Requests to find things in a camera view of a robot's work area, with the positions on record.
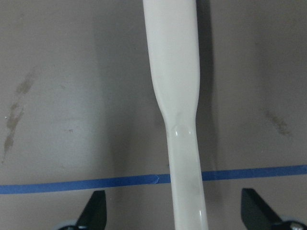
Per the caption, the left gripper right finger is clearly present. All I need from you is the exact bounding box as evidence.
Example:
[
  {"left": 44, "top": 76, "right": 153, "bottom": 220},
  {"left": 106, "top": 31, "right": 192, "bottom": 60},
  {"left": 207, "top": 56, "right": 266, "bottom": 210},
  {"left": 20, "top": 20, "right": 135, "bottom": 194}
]
[{"left": 241, "top": 188, "right": 288, "bottom": 230}]

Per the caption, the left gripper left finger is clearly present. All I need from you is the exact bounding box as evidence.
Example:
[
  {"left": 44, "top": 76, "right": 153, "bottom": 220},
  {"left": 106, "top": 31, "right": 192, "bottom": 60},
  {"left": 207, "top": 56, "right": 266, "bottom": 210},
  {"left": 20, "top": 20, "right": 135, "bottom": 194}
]
[{"left": 76, "top": 190, "right": 106, "bottom": 230}]

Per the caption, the white hand brush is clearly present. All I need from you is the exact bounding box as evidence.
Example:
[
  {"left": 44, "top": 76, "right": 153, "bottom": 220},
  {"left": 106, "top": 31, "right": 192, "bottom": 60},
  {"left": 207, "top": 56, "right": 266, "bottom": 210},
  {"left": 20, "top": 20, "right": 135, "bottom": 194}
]
[{"left": 143, "top": 0, "right": 208, "bottom": 230}]

